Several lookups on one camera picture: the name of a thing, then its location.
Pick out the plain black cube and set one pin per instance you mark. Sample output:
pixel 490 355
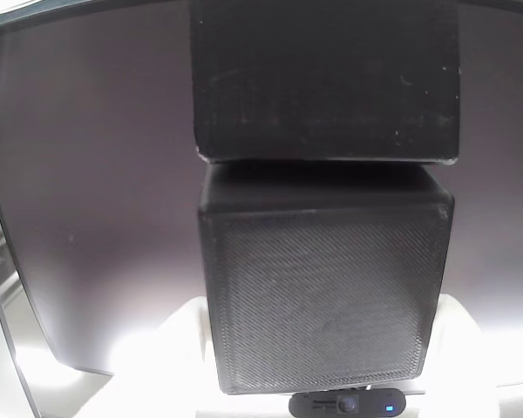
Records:
pixel 322 283
pixel 322 78

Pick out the black webcam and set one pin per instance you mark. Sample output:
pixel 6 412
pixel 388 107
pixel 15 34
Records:
pixel 344 405

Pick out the black curved monitor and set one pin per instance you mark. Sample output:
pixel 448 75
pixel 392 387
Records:
pixel 91 174

